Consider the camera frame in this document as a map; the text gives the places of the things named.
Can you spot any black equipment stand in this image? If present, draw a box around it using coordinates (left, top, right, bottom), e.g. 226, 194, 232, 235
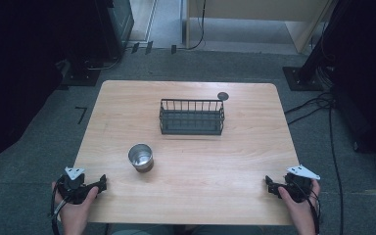
60, 0, 135, 88

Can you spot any black hanging cable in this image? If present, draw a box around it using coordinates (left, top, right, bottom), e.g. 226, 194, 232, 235
175, 0, 208, 52

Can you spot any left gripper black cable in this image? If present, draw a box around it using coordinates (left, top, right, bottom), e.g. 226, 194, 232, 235
49, 175, 67, 235

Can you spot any dark curtain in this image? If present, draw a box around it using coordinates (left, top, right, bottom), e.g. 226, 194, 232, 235
0, 0, 79, 177

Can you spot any long black floor cable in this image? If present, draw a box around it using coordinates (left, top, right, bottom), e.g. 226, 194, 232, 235
328, 103, 345, 235

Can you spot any black wire basket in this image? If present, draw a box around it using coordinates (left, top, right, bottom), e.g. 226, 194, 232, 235
158, 98, 226, 136

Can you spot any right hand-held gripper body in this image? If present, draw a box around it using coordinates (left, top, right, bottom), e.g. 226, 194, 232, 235
283, 164, 321, 204

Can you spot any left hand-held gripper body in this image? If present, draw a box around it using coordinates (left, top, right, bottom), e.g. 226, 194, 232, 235
56, 165, 95, 206

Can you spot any metal cup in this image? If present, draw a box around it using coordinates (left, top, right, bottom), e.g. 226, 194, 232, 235
127, 143, 155, 173

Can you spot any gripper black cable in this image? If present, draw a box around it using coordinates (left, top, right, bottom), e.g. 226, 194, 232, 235
49, 175, 67, 235
302, 182, 322, 235

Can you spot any person's right hand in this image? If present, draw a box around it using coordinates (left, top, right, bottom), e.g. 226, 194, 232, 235
277, 178, 321, 226

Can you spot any person's left hand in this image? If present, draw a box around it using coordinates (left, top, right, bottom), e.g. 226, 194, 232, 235
51, 181, 100, 226

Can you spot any bundle of black floor cables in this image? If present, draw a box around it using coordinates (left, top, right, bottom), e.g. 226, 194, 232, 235
283, 91, 336, 126

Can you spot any black stand with base plate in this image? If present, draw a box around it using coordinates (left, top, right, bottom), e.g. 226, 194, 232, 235
282, 0, 344, 92

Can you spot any light wooden desk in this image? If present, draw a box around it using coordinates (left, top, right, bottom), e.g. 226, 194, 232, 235
185, 0, 336, 55

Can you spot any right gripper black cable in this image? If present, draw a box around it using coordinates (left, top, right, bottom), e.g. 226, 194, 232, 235
302, 182, 322, 235

